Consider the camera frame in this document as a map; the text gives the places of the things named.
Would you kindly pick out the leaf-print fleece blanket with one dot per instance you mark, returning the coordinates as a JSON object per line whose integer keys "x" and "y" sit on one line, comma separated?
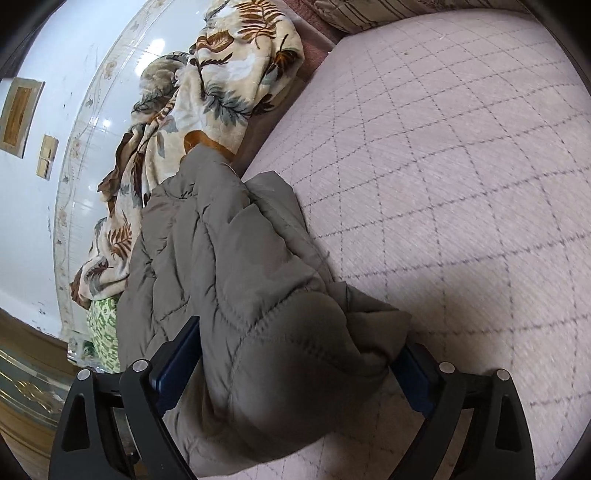
{"x": 207, "y": 92}

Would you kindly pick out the wooden wall frame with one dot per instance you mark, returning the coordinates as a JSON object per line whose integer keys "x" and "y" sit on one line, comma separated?
{"x": 18, "y": 115}

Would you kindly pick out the striped floral cushion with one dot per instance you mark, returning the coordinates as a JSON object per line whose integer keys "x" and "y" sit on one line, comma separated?
{"x": 383, "y": 14}

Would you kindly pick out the grey-green puffer jacket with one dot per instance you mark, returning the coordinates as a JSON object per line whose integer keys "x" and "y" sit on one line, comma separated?
{"x": 240, "y": 286}

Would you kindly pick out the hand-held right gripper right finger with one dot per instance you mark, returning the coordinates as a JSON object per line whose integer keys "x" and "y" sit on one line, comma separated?
{"x": 418, "y": 385}

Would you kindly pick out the beige wall switch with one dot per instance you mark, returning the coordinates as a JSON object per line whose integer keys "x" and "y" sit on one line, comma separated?
{"x": 47, "y": 157}

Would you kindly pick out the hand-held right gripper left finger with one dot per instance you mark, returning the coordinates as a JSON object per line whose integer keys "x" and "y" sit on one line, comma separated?
{"x": 178, "y": 364}

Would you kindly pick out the wooden door with glass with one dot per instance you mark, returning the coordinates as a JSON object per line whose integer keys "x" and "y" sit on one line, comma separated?
{"x": 27, "y": 397}

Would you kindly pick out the green patterned pillow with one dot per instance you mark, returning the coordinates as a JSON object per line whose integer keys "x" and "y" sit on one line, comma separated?
{"x": 104, "y": 332}

